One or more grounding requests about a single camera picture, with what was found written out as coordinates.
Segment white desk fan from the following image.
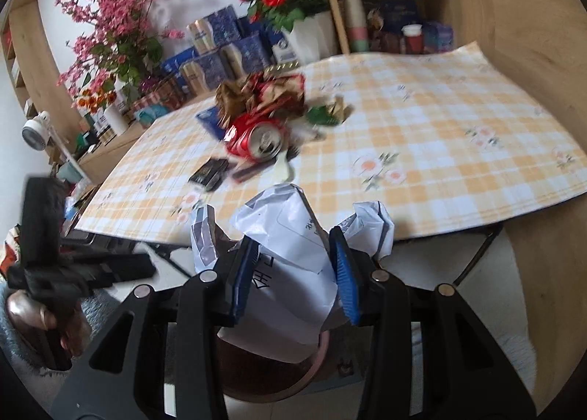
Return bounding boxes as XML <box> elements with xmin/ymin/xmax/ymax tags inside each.
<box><xmin>21</xmin><ymin>110</ymin><xmax>54</xmax><ymax>151</ymax></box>

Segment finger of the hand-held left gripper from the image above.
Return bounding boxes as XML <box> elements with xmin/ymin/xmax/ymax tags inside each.
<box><xmin>69</xmin><ymin>253</ymin><xmax>157</xmax><ymax>289</ymax></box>

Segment dark blue box red label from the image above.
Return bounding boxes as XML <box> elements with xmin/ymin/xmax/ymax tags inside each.
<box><xmin>237</xmin><ymin>17</ymin><xmax>267</xmax><ymax>39</ymax></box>

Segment pale paper scrap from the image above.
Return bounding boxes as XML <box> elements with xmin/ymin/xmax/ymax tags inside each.
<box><xmin>274</xmin><ymin>149</ymin><xmax>300</xmax><ymax>183</ymax></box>

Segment pink blossom plant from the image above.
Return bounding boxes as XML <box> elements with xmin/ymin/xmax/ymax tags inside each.
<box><xmin>54</xmin><ymin>0</ymin><xmax>185</xmax><ymax>105</ymax></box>

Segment red jar white lid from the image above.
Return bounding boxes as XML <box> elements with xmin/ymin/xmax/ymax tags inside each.
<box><xmin>402</xmin><ymin>24</ymin><xmax>424</xmax><ymax>55</ymax></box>

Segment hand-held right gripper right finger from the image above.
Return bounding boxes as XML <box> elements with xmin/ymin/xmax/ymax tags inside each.
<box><xmin>328</xmin><ymin>226</ymin><xmax>537</xmax><ymax>420</ymax></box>

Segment dark blue patterned box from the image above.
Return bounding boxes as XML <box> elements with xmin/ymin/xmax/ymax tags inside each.
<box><xmin>375</xmin><ymin>0</ymin><xmax>421</xmax><ymax>32</ymax></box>

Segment crumpled red gold wrapper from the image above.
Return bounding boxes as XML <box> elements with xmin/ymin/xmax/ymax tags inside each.
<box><xmin>215</xmin><ymin>72</ymin><xmax>308</xmax><ymax>128</ymax></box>

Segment person's left hand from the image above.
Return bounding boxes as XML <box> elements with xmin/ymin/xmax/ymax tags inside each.
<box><xmin>6</xmin><ymin>290</ymin><xmax>89</xmax><ymax>359</ymax></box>

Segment blue packet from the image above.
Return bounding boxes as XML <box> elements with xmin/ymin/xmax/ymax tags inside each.
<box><xmin>196</xmin><ymin>106</ymin><xmax>231</xmax><ymax>139</ymax></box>

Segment black table leg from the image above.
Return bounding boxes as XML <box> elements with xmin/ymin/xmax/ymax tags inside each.
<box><xmin>453</xmin><ymin>226</ymin><xmax>504</xmax><ymax>286</ymax></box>

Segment orange flowers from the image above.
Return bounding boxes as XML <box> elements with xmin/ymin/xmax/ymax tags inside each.
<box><xmin>72</xmin><ymin>84</ymin><xmax>119</xmax><ymax>114</ymax></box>

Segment blue white box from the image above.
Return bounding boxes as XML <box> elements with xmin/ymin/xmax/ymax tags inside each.
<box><xmin>270</xmin><ymin>27</ymin><xmax>300</xmax><ymax>66</ymax></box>

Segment crushed red drink can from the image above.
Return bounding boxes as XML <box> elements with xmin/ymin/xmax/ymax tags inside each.
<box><xmin>224</xmin><ymin>110</ymin><xmax>291</xmax><ymax>160</ymax></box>

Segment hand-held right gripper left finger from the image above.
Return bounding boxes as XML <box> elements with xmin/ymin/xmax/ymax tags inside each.
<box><xmin>50</xmin><ymin>235</ymin><xmax>260</xmax><ymax>420</ymax></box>

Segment white paper vase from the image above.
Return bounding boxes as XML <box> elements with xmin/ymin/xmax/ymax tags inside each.
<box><xmin>281</xmin><ymin>12</ymin><xmax>341</xmax><ymax>66</ymax></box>

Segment stack of paper cups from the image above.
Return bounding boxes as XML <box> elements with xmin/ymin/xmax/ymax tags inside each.
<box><xmin>343</xmin><ymin>0</ymin><xmax>371</xmax><ymax>55</ymax></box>

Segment white paper bag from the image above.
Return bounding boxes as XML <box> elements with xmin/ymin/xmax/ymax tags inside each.
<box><xmin>190</xmin><ymin>183</ymin><xmax>395</xmax><ymax>364</ymax></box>

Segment white ribbed cylinder vase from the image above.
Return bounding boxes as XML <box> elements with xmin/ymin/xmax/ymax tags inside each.
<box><xmin>103</xmin><ymin>103</ymin><xmax>130</xmax><ymax>139</ymax></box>

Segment plain blue box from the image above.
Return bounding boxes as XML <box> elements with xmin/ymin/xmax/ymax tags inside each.
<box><xmin>160</xmin><ymin>48</ymin><xmax>201</xmax><ymax>78</ymax></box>

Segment black packet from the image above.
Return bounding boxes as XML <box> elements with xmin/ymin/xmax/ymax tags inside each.
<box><xmin>188</xmin><ymin>157</ymin><xmax>230</xmax><ymax>192</ymax></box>

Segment striped basket box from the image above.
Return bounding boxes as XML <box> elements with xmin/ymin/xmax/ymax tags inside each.
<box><xmin>132</xmin><ymin>76</ymin><xmax>187</xmax><ymax>121</ymax></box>

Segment small blue box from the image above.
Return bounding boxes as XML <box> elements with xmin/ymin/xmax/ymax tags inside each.
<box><xmin>423</xmin><ymin>20</ymin><xmax>456</xmax><ymax>55</ymax></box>

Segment brown round bin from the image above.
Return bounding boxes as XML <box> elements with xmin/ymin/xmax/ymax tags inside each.
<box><xmin>215</xmin><ymin>324</ymin><xmax>341</xmax><ymax>402</ymax></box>

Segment blue gold gift box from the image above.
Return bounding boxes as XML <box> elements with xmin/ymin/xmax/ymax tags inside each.
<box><xmin>187</xmin><ymin>6</ymin><xmax>242</xmax><ymax>55</ymax></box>
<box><xmin>180</xmin><ymin>51</ymin><xmax>231</xmax><ymax>94</ymax></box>
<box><xmin>219</xmin><ymin>34</ymin><xmax>272</xmax><ymax>80</ymax></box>

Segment dark red stick wrapper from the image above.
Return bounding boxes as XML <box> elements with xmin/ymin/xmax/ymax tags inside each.
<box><xmin>231</xmin><ymin>162</ymin><xmax>272</xmax><ymax>183</ymax></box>

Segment crumpled green wrapper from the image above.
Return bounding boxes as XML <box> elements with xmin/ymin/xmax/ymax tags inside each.
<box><xmin>306</xmin><ymin>94</ymin><xmax>354</xmax><ymax>127</ymax></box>

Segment yellow checked floral tablecloth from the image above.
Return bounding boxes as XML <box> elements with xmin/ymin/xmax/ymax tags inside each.
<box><xmin>73</xmin><ymin>41</ymin><xmax>587</xmax><ymax>245</ymax></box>

